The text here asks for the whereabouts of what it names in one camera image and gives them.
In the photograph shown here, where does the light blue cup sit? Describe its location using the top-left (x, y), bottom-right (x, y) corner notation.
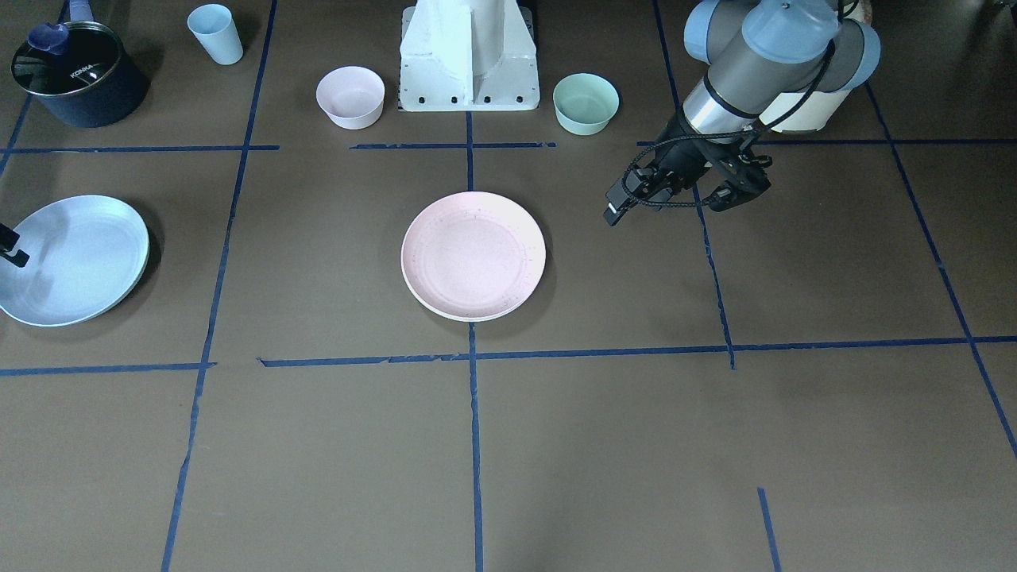
top-left (188, 3), bottom-right (243, 65)

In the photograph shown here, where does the green bowl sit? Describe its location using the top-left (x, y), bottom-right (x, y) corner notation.
top-left (552, 73), bottom-right (621, 135)

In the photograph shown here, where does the cream toaster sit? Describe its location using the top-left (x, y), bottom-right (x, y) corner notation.
top-left (759, 1), bottom-right (872, 134)

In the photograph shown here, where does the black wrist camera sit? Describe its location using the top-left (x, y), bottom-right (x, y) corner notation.
top-left (603, 162), bottom-right (694, 227)

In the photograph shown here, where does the pink plate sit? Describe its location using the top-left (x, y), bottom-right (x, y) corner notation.
top-left (400, 191), bottom-right (547, 323)

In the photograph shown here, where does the dark blue pot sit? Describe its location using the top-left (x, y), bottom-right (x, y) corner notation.
top-left (10, 1), bottom-right (149, 128)

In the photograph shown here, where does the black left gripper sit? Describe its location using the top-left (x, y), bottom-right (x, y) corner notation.
top-left (652, 119), bottom-right (772, 211)

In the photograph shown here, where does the white camera post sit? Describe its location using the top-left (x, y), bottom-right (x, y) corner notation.
top-left (397, 1), bottom-right (541, 113)

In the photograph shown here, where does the pink bowl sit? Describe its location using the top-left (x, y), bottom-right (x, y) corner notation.
top-left (315, 66), bottom-right (386, 130)

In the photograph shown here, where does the blue plate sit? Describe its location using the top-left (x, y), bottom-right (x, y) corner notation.
top-left (1, 195), bottom-right (149, 328)

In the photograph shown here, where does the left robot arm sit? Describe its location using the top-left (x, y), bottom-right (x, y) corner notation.
top-left (639, 1), bottom-right (882, 211)

